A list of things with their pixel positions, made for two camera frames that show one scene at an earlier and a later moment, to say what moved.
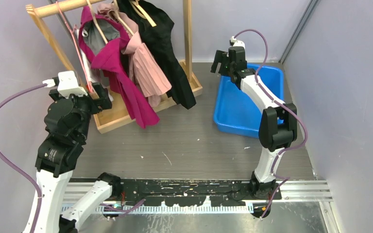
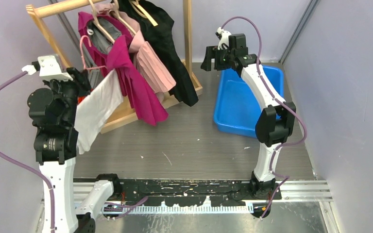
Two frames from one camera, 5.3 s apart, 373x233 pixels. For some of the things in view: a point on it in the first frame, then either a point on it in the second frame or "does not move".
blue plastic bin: [235, 111] does not move
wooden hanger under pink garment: [116, 11] does not move
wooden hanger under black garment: [141, 12] does not move
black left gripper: [102, 103] → [81, 78]
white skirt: [88, 66] → [108, 93]
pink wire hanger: [72, 31] → [82, 54]
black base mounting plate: [186, 192] does not move
